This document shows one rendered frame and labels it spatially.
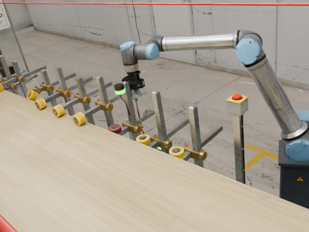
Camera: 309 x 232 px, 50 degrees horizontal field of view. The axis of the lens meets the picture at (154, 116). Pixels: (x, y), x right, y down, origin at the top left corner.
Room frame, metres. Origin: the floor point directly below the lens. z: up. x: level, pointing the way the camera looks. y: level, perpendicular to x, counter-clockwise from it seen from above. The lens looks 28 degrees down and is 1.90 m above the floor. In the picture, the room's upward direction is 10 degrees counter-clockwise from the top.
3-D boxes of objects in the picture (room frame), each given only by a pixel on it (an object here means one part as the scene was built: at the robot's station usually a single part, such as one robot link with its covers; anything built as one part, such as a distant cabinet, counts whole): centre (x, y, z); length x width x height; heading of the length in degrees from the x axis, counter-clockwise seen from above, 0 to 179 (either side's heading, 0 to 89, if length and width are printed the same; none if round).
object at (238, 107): (1.30, -0.37, 1.18); 0.07 x 0.07 x 0.08; 43
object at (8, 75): (3.15, 1.33, 0.91); 0.04 x 0.04 x 0.48; 43
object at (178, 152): (1.44, -0.08, 0.85); 0.08 x 0.08 x 0.11
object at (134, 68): (1.92, 0.08, 1.23); 0.10 x 0.09 x 0.05; 133
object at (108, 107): (2.06, 0.33, 0.95); 0.14 x 0.06 x 0.05; 43
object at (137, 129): (1.87, 0.16, 0.85); 0.14 x 0.06 x 0.05; 43
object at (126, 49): (1.91, 0.08, 1.32); 0.10 x 0.09 x 0.12; 63
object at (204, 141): (1.57, -0.23, 0.82); 0.44 x 0.03 x 0.04; 133
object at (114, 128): (1.81, 0.26, 0.85); 0.08 x 0.08 x 0.11
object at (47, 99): (2.47, 0.64, 0.95); 0.50 x 0.04 x 0.04; 133
